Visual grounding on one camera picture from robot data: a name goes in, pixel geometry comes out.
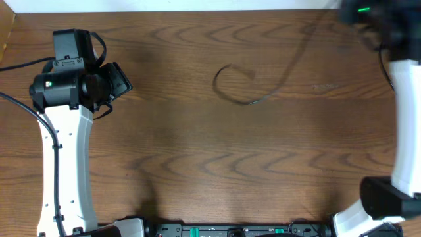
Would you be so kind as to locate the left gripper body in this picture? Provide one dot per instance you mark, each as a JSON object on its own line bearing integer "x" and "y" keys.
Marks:
{"x": 120, "y": 81}

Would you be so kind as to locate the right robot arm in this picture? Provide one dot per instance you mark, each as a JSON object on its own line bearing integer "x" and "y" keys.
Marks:
{"x": 385, "y": 201}

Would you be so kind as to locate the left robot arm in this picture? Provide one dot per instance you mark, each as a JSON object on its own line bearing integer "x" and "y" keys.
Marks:
{"x": 66, "y": 100}

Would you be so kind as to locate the cardboard box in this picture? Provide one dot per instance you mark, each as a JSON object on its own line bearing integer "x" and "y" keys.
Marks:
{"x": 6, "y": 23}

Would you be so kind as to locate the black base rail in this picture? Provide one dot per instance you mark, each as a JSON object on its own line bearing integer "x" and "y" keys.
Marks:
{"x": 296, "y": 228}

